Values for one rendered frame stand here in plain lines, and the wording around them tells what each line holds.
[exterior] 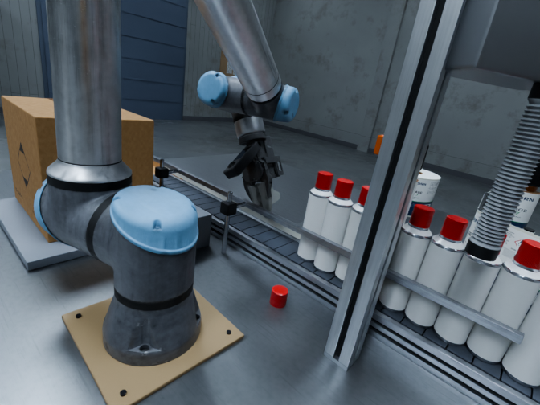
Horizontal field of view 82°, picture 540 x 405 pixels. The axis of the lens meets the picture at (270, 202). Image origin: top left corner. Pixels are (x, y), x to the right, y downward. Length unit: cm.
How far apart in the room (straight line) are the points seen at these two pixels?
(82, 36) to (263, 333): 52
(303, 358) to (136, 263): 31
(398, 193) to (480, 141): 750
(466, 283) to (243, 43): 51
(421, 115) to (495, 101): 751
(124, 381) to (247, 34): 53
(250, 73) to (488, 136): 746
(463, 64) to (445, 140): 766
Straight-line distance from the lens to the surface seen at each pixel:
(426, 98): 42
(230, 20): 52
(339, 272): 69
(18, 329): 65
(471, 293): 60
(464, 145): 798
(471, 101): 800
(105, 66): 50
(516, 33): 43
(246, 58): 56
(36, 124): 75
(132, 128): 81
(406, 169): 43
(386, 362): 63
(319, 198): 67
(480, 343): 64
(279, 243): 78
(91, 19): 50
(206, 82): 73
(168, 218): 43
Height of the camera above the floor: 124
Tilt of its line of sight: 20 degrees down
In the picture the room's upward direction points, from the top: 9 degrees clockwise
